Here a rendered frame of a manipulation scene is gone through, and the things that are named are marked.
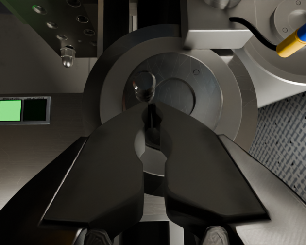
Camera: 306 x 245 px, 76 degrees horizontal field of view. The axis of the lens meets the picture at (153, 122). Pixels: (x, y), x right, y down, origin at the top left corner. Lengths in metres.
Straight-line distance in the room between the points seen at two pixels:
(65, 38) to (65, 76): 1.37
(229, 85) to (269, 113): 0.20
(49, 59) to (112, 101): 1.83
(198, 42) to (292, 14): 0.10
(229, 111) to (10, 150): 0.52
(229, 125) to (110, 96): 0.10
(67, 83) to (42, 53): 0.34
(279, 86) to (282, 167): 0.16
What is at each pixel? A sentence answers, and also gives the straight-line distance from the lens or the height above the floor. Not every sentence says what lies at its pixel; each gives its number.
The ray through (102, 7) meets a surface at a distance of 0.21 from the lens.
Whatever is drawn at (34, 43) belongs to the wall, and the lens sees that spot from 2.08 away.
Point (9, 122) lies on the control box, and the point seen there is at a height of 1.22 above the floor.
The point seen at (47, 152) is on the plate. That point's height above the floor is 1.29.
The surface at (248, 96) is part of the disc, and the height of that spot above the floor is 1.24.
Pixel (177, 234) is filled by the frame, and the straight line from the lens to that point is 0.54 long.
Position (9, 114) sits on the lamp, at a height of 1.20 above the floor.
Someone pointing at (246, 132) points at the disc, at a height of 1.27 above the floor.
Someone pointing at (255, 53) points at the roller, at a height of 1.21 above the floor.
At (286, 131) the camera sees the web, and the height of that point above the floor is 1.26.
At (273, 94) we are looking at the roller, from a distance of 0.23.
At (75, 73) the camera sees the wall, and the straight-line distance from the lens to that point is 1.88.
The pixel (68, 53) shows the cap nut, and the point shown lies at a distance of 0.56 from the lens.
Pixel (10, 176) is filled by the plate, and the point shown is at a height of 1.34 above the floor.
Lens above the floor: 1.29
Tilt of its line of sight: 8 degrees down
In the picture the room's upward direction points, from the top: 179 degrees clockwise
